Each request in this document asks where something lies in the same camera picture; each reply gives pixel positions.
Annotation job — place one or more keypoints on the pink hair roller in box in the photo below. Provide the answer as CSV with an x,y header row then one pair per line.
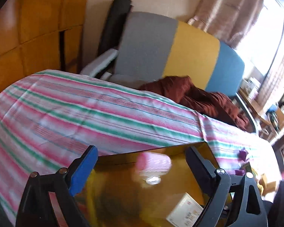
x,y
151,163

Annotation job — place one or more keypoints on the gold tin box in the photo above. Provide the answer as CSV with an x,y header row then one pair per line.
x,y
116,195

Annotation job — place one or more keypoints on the wooden side desk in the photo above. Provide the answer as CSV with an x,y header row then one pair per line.
x,y
270,131

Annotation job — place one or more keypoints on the beige patterned curtain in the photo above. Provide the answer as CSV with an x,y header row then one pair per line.
x,y
255,30

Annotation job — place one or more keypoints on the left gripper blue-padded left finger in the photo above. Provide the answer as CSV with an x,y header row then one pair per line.
x,y
35,208

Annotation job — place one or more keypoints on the white printed carton box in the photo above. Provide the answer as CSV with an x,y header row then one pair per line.
x,y
185,213

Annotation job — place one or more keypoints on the wooden wardrobe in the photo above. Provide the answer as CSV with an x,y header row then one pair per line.
x,y
36,35

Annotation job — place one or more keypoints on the black rolled mat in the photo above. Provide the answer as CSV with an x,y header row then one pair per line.
x,y
114,24

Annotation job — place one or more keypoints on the white boxes on desk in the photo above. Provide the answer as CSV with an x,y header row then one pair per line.
x,y
250,87

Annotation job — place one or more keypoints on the striped pink green bedsheet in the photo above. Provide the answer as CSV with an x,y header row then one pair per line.
x,y
49,118

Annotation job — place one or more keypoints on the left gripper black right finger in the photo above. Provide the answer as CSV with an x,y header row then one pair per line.
x,y
247,207

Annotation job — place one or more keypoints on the purple snack packet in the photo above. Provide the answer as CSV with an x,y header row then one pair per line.
x,y
239,172
243,154

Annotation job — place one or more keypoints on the green cracker packet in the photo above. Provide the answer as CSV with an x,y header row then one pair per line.
x,y
247,167

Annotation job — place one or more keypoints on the dark red blanket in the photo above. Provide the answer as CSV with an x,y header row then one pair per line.
x,y
216,105

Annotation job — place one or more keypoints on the grey yellow blue armchair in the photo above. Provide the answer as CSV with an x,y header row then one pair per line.
x,y
153,46

